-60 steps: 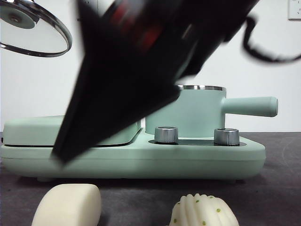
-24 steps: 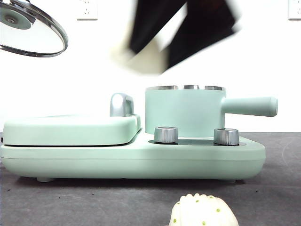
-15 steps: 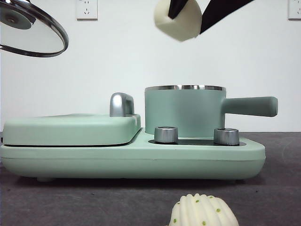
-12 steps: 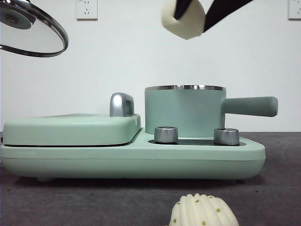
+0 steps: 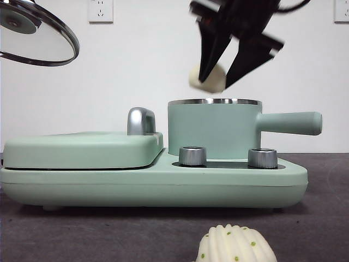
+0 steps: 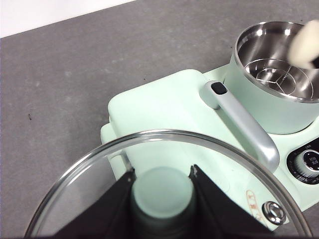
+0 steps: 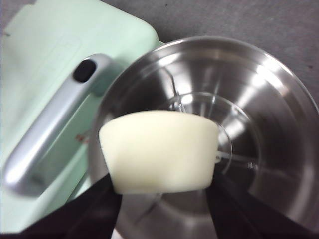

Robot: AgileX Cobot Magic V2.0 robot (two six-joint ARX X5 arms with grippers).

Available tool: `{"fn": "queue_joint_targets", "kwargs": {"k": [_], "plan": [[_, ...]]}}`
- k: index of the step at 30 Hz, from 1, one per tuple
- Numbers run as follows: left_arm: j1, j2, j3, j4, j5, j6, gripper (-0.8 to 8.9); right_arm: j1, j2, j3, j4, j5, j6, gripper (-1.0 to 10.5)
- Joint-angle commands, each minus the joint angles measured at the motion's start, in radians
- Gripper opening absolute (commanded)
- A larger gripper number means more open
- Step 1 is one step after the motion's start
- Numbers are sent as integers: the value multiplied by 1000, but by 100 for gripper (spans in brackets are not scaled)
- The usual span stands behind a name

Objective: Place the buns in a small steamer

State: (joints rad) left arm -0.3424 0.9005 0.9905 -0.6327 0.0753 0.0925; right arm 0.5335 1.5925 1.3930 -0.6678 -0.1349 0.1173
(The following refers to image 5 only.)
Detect black control panel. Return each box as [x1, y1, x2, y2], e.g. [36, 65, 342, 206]
[172, 160, 286, 169]

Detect silver control knob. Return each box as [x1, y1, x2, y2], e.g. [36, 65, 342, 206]
[178, 146, 207, 167]
[247, 148, 279, 168]

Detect glass pot lid green knob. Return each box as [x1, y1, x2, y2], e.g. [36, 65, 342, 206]
[0, 0, 81, 67]

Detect ridged white bun green dots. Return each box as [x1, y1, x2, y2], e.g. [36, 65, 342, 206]
[191, 223, 278, 262]

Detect mint green griddle cover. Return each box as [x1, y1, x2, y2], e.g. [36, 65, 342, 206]
[3, 132, 165, 171]

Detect smooth white steamed bun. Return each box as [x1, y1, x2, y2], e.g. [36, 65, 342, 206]
[188, 64, 227, 94]

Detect silver griddle cover handle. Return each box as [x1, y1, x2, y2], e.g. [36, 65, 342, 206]
[126, 107, 157, 136]

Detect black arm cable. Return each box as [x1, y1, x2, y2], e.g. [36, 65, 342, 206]
[275, 0, 313, 14]

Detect mint green breakfast machine base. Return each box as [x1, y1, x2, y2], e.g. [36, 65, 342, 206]
[0, 152, 309, 212]

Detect mint green handled pot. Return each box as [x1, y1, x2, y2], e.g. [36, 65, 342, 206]
[167, 98, 323, 161]

